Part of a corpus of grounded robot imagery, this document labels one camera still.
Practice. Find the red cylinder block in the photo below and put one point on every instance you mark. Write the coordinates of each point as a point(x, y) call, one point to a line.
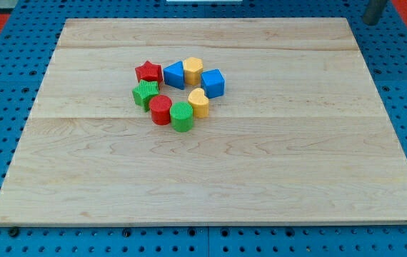
point(160, 109)

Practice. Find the red star block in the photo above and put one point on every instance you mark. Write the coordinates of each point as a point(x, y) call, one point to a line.
point(149, 72)

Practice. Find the green star block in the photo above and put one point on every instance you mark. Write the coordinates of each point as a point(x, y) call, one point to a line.
point(144, 92)

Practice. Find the light wooden board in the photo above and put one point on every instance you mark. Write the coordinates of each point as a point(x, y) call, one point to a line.
point(299, 138)

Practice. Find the yellow hexagon block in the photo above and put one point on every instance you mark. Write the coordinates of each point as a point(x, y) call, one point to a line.
point(193, 67)

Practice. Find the grey cylindrical pole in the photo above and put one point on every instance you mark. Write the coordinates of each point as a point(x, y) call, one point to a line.
point(373, 12)

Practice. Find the yellow heart block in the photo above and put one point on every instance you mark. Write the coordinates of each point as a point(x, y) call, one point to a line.
point(199, 102)

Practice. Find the green cylinder block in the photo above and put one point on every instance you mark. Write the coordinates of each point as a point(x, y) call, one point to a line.
point(182, 116)

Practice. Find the blue triangle block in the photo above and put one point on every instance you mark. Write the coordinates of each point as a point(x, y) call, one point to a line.
point(174, 75)

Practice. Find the blue cube block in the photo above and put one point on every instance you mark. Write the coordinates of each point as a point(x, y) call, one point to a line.
point(213, 83)

